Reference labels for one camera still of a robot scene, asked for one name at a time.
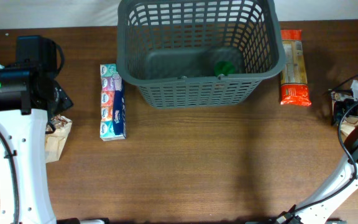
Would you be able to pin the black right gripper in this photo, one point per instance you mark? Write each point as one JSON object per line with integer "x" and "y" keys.
{"x": 340, "y": 106}

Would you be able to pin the red orange pasta packet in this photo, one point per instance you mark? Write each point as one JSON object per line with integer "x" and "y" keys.
{"x": 293, "y": 78}

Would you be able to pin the beige snack bag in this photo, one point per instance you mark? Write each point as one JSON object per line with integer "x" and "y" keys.
{"x": 55, "y": 139}
{"x": 348, "y": 126}

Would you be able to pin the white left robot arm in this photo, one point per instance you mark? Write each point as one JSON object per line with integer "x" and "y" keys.
{"x": 24, "y": 196}

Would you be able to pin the grey plastic mesh basket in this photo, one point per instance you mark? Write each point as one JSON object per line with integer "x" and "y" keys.
{"x": 168, "y": 49}

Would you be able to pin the Kleenex tissue multipack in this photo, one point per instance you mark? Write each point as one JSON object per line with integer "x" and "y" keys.
{"x": 113, "y": 108}

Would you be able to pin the green lid jar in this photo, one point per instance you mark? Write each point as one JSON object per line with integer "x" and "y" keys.
{"x": 224, "y": 68}

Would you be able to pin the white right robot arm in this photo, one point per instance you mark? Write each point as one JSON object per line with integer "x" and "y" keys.
{"x": 340, "y": 185}

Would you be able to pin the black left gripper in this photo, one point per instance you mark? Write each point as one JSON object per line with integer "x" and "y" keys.
{"x": 67, "y": 102}

